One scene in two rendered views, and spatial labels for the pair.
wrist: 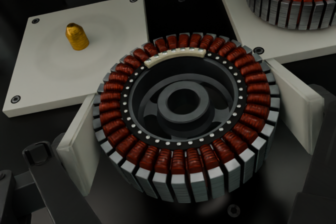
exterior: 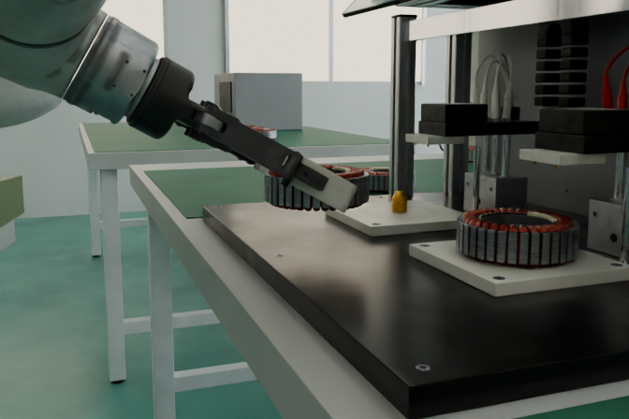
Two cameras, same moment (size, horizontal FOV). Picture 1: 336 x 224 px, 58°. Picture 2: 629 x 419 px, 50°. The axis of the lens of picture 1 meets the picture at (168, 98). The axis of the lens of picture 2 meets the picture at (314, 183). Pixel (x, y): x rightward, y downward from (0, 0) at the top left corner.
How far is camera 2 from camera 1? 0.68 m
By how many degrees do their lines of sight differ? 68
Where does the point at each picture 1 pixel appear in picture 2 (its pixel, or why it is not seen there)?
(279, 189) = (299, 262)
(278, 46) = (434, 249)
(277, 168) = (314, 262)
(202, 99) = not seen: hidden behind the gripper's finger
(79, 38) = (395, 201)
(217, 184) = (269, 185)
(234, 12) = not seen: hidden behind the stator
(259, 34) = (447, 245)
